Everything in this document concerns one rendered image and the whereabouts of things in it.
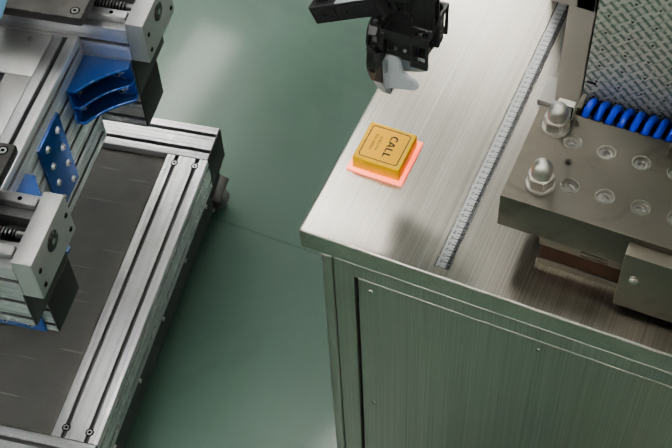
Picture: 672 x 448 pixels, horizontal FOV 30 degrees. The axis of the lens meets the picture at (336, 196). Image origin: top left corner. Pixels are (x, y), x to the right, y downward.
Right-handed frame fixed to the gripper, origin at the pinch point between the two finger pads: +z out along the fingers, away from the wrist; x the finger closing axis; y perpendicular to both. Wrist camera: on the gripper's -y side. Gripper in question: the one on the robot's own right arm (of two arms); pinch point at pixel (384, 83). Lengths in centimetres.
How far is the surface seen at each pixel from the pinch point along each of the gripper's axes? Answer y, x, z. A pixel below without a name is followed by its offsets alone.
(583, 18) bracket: 20.9, 17.8, -3.0
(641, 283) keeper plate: 38.7, -12.0, 8.0
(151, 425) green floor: -45, -15, 105
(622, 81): 28.6, 9.7, -2.1
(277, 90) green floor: -60, 76, 105
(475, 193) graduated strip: 13.9, -1.4, 15.1
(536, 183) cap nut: 23.3, -8.0, 0.4
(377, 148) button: -0.8, -0.9, 12.8
